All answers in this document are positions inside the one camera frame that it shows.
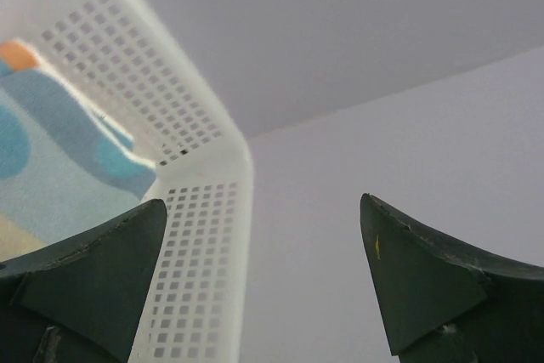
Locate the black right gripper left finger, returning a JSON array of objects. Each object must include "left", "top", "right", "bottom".
[{"left": 1, "top": 199, "right": 167, "bottom": 362}]

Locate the white right plastic basket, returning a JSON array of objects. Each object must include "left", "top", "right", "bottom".
[{"left": 1, "top": 0, "right": 253, "bottom": 362}]

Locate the blue dotted striped towel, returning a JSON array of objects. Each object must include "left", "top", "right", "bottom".
[{"left": 1, "top": 40, "right": 156, "bottom": 259}]

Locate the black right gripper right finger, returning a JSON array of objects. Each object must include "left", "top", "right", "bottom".
[{"left": 360, "top": 193, "right": 543, "bottom": 362}]

